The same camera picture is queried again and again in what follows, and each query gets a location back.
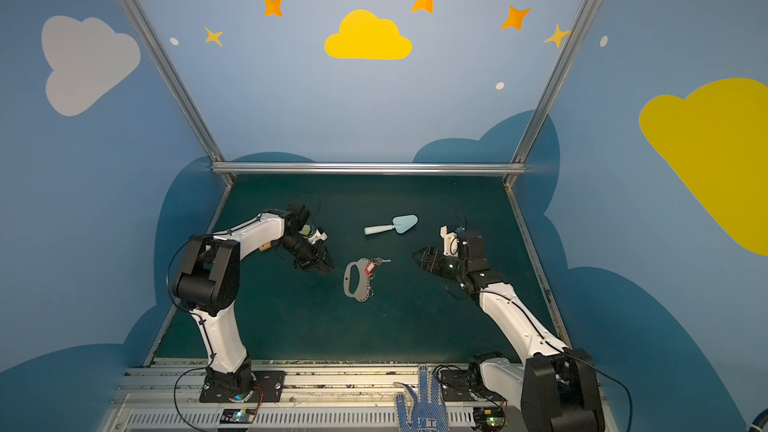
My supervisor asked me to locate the red-capped silver key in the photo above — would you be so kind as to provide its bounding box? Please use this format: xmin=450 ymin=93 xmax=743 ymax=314
xmin=364 ymin=258 xmax=389 ymax=275

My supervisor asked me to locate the right circuit board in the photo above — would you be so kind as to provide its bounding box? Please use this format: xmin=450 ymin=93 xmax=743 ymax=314
xmin=472 ymin=406 xmax=507 ymax=432

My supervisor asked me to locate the blue dotted glove left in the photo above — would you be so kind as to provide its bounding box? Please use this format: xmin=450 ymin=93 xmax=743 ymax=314
xmin=394 ymin=364 xmax=449 ymax=432

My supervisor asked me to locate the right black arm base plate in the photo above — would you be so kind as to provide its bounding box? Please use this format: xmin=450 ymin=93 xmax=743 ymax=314
xmin=437 ymin=368 xmax=501 ymax=402

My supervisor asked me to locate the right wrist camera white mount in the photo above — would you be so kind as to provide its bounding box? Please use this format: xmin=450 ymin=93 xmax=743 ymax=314
xmin=440 ymin=225 xmax=465 ymax=257

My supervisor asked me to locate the aluminium frame rear bar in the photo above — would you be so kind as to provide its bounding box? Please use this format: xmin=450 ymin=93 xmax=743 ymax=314
xmin=211 ymin=162 xmax=526 ymax=176

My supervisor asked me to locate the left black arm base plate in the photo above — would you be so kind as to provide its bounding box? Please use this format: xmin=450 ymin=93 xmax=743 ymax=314
xmin=199 ymin=370 xmax=286 ymax=404

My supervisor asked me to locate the aluminium frame post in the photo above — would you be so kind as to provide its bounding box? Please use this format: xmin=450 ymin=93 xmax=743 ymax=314
xmin=503 ymin=0 xmax=603 ymax=192
xmin=117 ymin=0 xmax=225 ymax=164

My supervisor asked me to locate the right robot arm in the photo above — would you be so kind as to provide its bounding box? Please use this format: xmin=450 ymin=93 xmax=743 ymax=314
xmin=412 ymin=228 xmax=606 ymax=431

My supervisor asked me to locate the aluminium frame left post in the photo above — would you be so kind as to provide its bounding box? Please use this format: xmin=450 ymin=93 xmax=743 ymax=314
xmin=117 ymin=0 xmax=225 ymax=164

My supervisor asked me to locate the aluminium frame right post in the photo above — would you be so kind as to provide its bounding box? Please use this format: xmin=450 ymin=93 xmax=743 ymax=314
xmin=503 ymin=0 xmax=603 ymax=192

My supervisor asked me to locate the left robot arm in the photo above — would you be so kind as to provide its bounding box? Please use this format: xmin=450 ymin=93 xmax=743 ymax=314
xmin=170 ymin=203 xmax=334 ymax=403

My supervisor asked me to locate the circuit board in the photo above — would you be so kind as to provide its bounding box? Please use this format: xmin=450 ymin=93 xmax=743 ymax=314
xmin=219 ymin=409 xmax=256 ymax=426
xmin=472 ymin=406 xmax=507 ymax=432

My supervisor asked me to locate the left circuit board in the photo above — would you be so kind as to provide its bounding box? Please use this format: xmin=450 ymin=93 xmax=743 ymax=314
xmin=219 ymin=409 xmax=256 ymax=426

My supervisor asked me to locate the light blue toy shovel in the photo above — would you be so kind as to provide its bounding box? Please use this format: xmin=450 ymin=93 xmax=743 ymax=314
xmin=363 ymin=214 xmax=418 ymax=236

